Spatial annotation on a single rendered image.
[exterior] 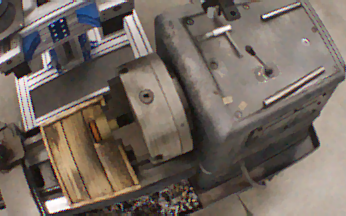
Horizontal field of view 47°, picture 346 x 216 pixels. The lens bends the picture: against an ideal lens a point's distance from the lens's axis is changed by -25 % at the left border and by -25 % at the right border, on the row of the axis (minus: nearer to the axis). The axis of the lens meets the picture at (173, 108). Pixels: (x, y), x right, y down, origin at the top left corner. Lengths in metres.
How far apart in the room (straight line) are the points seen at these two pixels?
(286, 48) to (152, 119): 0.47
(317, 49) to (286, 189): 1.29
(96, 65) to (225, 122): 1.35
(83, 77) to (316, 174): 1.47
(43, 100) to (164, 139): 1.29
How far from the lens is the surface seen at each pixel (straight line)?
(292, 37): 1.51
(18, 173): 1.70
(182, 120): 1.40
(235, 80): 1.39
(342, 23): 3.28
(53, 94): 2.59
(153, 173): 1.70
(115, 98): 1.47
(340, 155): 2.81
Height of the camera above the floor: 2.52
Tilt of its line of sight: 70 degrees down
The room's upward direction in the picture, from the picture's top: 1 degrees counter-clockwise
